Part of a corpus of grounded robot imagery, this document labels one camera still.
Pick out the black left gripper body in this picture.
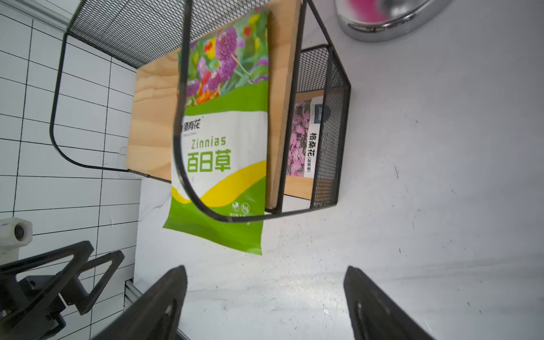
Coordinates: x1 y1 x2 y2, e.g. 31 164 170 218
1 276 66 339

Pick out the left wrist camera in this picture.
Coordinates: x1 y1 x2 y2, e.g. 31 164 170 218
0 218 33 265

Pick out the green zinnia seed bag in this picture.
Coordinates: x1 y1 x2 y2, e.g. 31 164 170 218
164 7 269 255

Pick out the purple flower seed bag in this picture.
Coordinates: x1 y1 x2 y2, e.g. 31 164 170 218
287 96 323 178

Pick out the black wire wooden shelf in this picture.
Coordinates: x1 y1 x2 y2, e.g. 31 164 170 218
65 1 351 220

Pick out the chrome glass holder stand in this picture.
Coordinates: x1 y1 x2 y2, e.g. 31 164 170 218
334 0 451 43

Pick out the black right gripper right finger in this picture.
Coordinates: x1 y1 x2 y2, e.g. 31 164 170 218
344 266 432 340

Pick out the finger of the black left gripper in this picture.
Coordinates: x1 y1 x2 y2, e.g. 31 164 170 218
63 249 126 316
1 241 95 315

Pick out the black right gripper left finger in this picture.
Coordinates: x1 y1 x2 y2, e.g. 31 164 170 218
95 266 188 340

